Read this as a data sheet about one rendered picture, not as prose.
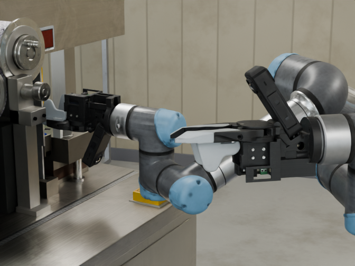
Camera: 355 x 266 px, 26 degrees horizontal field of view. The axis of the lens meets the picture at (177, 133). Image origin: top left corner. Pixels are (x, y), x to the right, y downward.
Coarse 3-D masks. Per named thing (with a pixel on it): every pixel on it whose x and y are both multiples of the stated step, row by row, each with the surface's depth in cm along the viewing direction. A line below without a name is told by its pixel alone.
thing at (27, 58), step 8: (16, 40) 164; (24, 40) 163; (32, 40) 166; (16, 48) 163; (24, 48) 164; (32, 48) 166; (40, 48) 168; (16, 56) 163; (24, 56) 164; (32, 56) 167; (40, 56) 169; (16, 64) 164; (24, 64) 164; (32, 64) 167
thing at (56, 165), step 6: (48, 162) 185; (54, 162) 185; (48, 168) 186; (54, 168) 185; (60, 168) 188; (66, 168) 190; (72, 168) 192; (84, 168) 196; (48, 174) 187; (54, 174) 186; (60, 174) 188; (66, 174) 190; (72, 174) 192; (60, 180) 188; (66, 180) 190
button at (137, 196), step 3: (138, 189) 178; (135, 192) 177; (138, 192) 176; (135, 195) 177; (138, 195) 176; (135, 198) 177; (138, 198) 176; (141, 198) 176; (144, 198) 176; (141, 201) 176; (144, 201) 176; (147, 201) 175; (150, 201) 175; (153, 201) 175; (156, 201) 174; (159, 201) 174; (162, 201) 175; (156, 204) 174; (159, 204) 174
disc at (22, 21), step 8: (16, 24) 163; (24, 24) 166; (32, 24) 168; (8, 32) 162; (40, 32) 171; (40, 40) 171; (0, 48) 160; (0, 56) 160; (0, 64) 161; (40, 64) 172; (8, 72) 163; (32, 80) 170
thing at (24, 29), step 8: (16, 32) 163; (24, 32) 165; (32, 32) 168; (8, 40) 162; (8, 48) 162; (8, 56) 162; (8, 64) 162; (16, 72) 165; (24, 72) 167; (32, 72) 170
